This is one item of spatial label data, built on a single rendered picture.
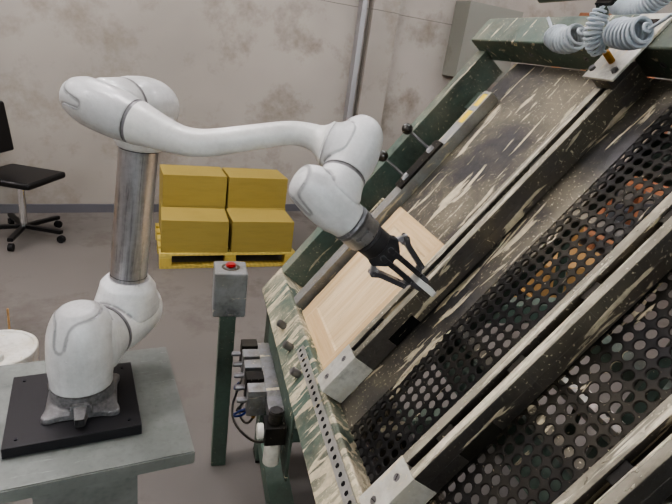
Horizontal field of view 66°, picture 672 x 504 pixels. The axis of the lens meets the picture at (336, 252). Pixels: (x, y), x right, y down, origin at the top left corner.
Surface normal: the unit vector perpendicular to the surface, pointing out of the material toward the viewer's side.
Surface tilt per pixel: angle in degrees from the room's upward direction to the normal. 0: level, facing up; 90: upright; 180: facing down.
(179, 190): 90
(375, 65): 90
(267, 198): 90
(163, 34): 90
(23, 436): 3
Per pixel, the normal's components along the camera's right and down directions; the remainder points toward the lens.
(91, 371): 0.70, 0.32
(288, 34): 0.42, 0.39
